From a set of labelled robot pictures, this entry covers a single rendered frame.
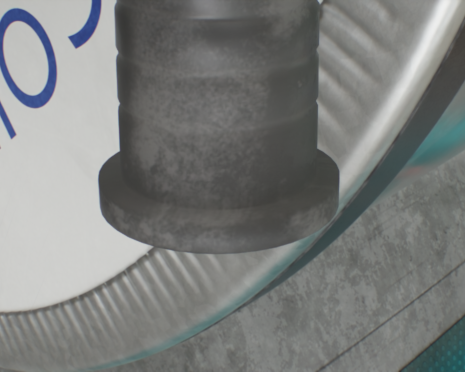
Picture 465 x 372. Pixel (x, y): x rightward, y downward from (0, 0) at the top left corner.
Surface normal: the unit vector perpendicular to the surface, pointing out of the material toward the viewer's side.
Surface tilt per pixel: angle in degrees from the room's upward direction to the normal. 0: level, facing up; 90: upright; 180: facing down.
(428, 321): 0
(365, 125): 86
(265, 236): 33
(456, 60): 54
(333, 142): 90
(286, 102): 25
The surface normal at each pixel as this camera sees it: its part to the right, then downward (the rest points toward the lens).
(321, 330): 0.63, -0.15
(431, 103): 0.65, 0.68
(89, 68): -0.69, 0.35
